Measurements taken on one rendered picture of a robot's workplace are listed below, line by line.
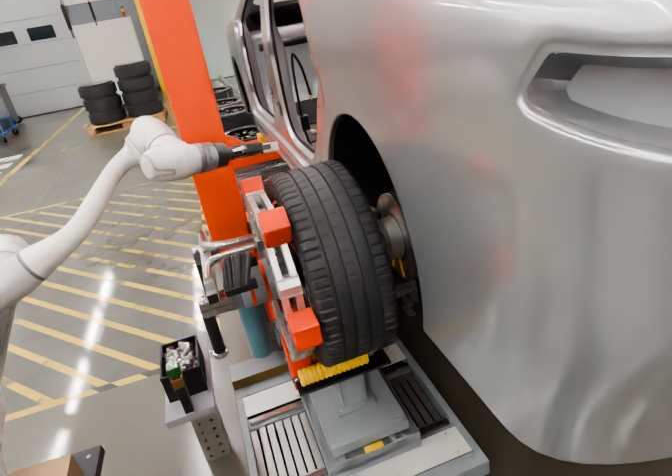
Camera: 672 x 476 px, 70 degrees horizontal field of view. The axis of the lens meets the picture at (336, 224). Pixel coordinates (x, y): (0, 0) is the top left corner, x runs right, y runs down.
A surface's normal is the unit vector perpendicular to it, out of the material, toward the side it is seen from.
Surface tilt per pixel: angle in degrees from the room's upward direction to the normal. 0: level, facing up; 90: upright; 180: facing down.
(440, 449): 0
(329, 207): 33
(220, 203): 90
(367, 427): 0
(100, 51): 90
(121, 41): 90
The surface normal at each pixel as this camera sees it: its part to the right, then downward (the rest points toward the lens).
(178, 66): 0.31, 0.37
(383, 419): -0.15, -0.89
